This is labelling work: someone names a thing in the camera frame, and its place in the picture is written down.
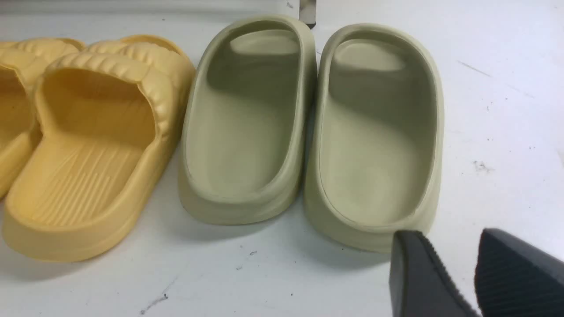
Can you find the steel shoe rack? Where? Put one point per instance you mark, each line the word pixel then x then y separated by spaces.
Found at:
pixel 307 12

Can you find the yellow foam slipper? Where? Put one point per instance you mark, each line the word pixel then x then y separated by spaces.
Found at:
pixel 105 121
pixel 13 110

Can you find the olive foam slide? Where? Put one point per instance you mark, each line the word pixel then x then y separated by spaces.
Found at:
pixel 375 164
pixel 242 147

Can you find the left yellow foam slipper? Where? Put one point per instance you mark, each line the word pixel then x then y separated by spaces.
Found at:
pixel 13 110

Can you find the right yellow foam slipper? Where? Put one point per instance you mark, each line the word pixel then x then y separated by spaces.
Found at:
pixel 105 121

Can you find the right olive foam slide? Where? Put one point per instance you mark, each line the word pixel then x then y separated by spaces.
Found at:
pixel 375 164

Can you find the left olive foam slide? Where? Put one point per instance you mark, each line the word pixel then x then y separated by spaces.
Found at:
pixel 242 147

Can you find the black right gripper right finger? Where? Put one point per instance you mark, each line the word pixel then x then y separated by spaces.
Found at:
pixel 515 279

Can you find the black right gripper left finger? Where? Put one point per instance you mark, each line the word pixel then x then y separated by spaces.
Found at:
pixel 419 283

